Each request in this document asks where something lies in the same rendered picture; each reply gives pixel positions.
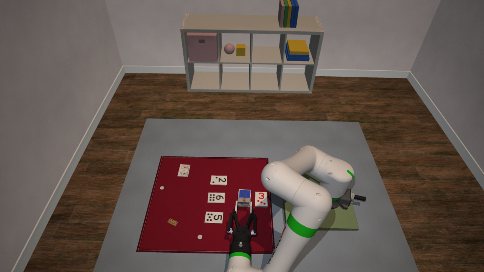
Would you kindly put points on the cream rules card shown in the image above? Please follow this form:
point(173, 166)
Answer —
point(183, 170)

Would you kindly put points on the brown domino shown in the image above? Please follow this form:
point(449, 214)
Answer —
point(172, 222)

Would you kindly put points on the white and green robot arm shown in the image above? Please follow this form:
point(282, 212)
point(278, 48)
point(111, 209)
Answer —
point(311, 204)

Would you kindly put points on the beige playing card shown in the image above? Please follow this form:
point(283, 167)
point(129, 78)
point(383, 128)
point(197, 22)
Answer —
point(216, 197)
point(218, 180)
point(214, 217)

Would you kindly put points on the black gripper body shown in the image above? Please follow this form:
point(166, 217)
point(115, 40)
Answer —
point(241, 236)

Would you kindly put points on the red playing card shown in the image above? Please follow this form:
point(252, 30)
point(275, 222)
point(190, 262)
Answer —
point(261, 199)

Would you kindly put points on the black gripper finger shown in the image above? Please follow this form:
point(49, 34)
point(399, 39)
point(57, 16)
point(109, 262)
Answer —
point(253, 232)
point(234, 214)

